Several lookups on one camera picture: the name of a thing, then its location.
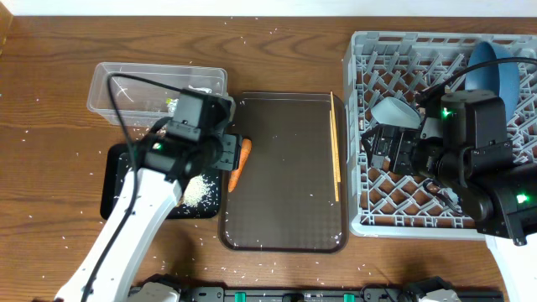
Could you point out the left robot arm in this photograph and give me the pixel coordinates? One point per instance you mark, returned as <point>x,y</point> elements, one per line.
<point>175,150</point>

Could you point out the black plastic tray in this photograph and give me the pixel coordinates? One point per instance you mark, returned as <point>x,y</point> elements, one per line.
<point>118,165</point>

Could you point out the dark blue plate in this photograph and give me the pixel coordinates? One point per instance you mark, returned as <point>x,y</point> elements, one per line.
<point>502,79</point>

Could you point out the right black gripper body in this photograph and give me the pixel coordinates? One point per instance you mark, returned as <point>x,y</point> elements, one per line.
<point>387,148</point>

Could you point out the yellow green snack wrapper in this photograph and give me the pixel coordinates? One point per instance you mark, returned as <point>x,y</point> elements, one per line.
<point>171,105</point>

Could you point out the orange carrot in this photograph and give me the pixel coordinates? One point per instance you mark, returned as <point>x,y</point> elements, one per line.
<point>244,154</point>

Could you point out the light blue rice bowl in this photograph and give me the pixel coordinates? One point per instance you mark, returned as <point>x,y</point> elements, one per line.
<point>394,112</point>

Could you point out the white tissue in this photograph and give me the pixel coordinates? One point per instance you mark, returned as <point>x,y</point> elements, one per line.
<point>202,89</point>

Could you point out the grey dishwasher rack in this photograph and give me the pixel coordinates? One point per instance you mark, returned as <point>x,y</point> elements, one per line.
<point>378,64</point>

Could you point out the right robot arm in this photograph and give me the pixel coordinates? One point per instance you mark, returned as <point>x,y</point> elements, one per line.
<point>473,156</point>

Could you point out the brown serving tray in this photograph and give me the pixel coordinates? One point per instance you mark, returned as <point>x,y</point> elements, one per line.
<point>286,199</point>

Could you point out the clear plastic bin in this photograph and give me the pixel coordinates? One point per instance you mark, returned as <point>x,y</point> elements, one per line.
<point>141,104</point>

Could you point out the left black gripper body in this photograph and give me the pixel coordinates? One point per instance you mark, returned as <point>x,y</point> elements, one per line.
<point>231,152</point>

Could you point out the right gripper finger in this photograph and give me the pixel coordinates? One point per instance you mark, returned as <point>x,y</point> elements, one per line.
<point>376,161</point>
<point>368,137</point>

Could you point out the white rice pile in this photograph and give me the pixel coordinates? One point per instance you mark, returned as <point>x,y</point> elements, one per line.
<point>201,191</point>

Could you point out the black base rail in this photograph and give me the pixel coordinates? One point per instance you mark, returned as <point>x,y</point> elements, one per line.
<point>168,288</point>

